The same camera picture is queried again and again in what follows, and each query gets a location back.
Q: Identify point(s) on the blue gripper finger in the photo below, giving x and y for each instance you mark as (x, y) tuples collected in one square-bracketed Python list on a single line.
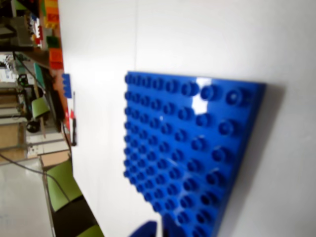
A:
[(148, 230), (169, 225)]

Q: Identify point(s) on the small blue block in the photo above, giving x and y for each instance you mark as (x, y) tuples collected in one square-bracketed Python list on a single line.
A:
[(66, 85)]

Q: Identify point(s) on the orange translucent block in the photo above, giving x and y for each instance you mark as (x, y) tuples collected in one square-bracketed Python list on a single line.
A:
[(56, 58)]

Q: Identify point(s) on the dark green translucent block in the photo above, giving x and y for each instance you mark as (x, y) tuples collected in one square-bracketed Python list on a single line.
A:
[(53, 42)]

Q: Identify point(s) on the red and white block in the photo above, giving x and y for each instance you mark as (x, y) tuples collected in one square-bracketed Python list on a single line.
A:
[(39, 34)]

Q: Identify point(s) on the orange and yellow block stack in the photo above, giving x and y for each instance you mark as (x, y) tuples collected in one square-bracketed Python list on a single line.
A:
[(51, 12)]

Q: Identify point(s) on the blue 8x8 studded baseplate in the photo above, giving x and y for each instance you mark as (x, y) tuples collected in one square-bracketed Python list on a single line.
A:
[(172, 138)]

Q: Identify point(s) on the large green chair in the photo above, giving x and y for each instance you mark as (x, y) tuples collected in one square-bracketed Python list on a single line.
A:
[(63, 182)]

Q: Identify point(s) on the small red piece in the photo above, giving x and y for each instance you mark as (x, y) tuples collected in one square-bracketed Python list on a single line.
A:
[(69, 115)]

